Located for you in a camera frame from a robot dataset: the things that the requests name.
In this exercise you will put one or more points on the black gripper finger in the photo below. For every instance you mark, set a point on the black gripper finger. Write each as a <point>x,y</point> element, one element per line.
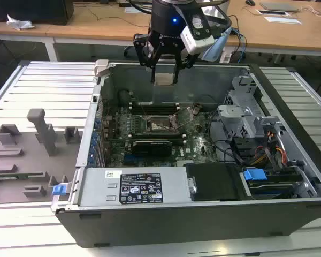
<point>186,60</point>
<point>147,51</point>

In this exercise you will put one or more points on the silver CPU plate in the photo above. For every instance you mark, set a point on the silver CPU plate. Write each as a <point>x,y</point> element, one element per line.
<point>164,79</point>

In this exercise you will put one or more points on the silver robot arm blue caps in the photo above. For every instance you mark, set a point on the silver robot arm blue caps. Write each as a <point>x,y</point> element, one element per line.
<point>214,48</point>

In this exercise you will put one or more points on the black RAM slot bank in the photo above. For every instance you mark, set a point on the black RAM slot bank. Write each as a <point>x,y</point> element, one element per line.
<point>157,136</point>
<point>155,108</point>

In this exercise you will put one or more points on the black CPU socket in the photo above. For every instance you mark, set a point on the black CPU socket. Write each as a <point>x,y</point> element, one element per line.
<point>157,125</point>

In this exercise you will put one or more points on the blue slot clip row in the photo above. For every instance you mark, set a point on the blue slot clip row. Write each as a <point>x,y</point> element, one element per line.
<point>95,139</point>

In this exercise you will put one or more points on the blue expansion slot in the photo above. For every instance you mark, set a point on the blue expansion slot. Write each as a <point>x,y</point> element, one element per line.
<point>131,160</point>

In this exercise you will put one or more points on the black chair base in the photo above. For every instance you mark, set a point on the black chair base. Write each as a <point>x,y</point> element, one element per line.
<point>128,51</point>

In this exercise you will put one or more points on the pale paper sheet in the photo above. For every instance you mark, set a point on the pale paper sheet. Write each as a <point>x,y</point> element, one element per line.
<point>136,10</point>

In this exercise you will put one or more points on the wooden desk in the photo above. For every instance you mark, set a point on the wooden desk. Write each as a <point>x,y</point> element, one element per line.
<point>96,26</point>

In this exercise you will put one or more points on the silver drive cage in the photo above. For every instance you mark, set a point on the silver drive cage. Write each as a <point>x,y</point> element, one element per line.
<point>243,117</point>

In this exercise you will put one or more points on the green motherboard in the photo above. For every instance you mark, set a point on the green motherboard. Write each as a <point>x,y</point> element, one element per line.
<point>198,144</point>

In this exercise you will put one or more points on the black computer mouse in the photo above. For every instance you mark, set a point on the black computer mouse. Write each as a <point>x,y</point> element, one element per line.
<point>250,2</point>

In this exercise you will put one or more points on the black graphics card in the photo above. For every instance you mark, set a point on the black graphics card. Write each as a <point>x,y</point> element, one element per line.
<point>152,146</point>

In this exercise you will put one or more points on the white paper sheet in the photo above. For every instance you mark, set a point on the white paper sheet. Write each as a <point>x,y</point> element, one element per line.
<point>282,20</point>

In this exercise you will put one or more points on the grey laptop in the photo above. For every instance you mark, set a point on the grey laptop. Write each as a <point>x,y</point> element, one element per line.
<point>279,6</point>

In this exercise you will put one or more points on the black computer box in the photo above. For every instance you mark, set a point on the black computer box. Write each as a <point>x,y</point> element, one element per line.
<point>29,10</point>

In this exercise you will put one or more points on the black plastic shroud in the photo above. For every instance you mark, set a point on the black plastic shroud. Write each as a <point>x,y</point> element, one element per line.
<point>214,182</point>

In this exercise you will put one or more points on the white barcode sticker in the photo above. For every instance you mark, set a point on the white barcode sticker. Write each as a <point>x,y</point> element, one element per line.
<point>113,174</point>

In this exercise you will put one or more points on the crumpled white paper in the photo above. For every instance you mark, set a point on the crumpled white paper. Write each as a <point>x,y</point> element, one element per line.
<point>20,23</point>

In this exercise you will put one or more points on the blue disk carrier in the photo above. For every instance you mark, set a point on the blue disk carrier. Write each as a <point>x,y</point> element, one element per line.
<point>254,175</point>

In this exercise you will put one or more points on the black power supply label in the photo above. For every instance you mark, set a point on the black power supply label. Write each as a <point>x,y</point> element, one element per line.
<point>140,187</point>

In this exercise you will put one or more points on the silver power supply unit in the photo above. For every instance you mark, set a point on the silver power supply unit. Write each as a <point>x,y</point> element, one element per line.
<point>96,187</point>

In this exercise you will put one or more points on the blue case latch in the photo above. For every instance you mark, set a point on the blue case latch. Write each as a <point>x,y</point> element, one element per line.
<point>58,189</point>

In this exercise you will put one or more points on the grey parts rack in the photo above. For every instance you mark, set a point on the grey parts rack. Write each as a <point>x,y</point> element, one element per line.
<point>21,160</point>

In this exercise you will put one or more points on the black open PC case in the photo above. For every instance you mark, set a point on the black open PC case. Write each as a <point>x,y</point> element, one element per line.
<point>149,227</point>

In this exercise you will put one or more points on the green RAM stick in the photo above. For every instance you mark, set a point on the green RAM stick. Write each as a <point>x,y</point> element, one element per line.
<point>29,175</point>

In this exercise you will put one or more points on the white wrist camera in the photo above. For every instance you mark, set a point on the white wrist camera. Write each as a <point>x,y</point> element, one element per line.
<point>200,40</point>

